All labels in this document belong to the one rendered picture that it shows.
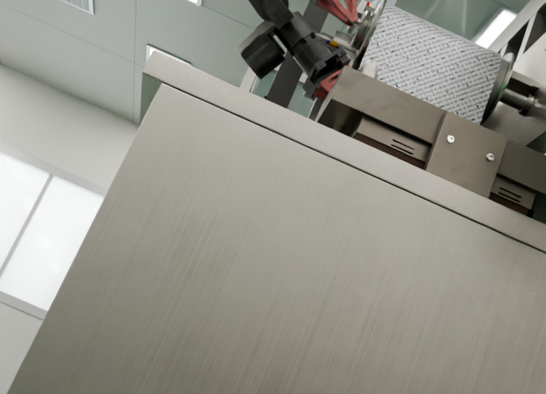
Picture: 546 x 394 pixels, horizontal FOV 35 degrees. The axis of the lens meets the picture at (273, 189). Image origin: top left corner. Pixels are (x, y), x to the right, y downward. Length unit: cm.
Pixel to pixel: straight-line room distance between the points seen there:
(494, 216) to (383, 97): 24
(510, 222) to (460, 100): 39
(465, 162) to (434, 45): 37
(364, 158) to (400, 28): 45
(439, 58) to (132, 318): 78
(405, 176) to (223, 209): 26
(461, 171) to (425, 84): 32
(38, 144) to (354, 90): 616
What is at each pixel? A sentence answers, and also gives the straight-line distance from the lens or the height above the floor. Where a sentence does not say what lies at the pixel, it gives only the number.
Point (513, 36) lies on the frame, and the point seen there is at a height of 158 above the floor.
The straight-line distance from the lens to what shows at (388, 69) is 155.
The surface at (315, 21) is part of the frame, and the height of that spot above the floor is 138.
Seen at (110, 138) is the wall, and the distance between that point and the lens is 734.
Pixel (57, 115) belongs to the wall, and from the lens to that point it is 742.
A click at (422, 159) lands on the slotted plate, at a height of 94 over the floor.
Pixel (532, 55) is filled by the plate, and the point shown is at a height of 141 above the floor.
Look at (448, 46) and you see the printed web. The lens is 161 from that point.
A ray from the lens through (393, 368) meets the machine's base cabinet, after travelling 115.
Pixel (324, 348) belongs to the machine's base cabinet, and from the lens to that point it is 113.
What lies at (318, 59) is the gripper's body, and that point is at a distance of 150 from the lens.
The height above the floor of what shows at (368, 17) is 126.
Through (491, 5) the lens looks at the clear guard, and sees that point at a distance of 229.
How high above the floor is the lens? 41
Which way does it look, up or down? 19 degrees up
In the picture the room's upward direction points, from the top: 23 degrees clockwise
